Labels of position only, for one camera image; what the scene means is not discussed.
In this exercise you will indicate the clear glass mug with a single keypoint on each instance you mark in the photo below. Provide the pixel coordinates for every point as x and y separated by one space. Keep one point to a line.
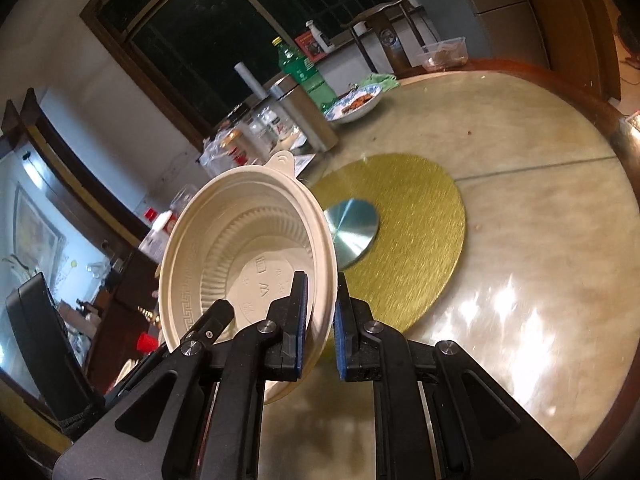
272 125

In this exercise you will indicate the beige plastic bowl with tab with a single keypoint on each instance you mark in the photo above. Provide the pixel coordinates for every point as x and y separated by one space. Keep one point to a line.
225 240

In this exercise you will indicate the dark wooden chair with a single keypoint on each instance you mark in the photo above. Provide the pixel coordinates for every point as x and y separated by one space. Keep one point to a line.
390 42

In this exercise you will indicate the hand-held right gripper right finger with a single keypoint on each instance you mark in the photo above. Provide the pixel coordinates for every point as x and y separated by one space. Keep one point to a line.
341 330

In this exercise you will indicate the dark wooden framed window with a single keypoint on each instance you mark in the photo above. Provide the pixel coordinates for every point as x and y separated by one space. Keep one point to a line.
225 20

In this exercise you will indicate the plastic wrap roll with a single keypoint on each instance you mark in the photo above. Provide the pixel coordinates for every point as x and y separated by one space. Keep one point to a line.
249 80

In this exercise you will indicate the gold round table mat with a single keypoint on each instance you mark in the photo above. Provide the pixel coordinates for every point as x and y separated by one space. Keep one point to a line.
415 240

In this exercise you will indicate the clear plastic food container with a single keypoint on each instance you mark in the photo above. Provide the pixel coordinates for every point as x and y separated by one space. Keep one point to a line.
445 55

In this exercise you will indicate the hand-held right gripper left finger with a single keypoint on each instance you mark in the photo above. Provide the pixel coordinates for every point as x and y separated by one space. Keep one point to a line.
301 325

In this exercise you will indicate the patterned bowl with food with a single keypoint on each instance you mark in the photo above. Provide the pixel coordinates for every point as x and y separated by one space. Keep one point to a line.
355 105

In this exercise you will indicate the framed wall picture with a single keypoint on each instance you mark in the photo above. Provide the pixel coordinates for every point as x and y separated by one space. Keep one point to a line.
37 230

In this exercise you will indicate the steel thermos flask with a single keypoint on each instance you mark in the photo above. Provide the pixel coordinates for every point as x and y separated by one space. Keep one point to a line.
305 115

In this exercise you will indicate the green cloth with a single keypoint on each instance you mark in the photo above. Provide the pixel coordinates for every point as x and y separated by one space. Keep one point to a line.
377 82

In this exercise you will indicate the white bottle red cap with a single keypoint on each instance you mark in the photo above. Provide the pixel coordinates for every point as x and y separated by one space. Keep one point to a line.
157 240

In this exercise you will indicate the green plastic bottle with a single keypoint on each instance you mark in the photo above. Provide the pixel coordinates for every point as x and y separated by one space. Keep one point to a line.
305 75

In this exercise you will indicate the small red cup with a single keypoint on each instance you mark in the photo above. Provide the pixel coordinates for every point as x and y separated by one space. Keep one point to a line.
146 343

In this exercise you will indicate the wooden shelf cabinet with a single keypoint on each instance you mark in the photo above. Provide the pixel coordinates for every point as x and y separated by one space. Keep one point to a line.
565 25

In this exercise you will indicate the red box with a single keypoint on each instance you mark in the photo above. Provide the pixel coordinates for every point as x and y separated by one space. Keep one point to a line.
310 45

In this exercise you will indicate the small white bottle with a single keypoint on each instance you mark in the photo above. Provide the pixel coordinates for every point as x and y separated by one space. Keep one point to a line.
320 35

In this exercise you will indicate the round silver metal disc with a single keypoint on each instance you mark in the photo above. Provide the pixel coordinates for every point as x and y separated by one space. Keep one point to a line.
352 232

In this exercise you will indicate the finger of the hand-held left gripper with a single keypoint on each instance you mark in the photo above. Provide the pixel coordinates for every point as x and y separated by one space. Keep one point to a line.
217 317

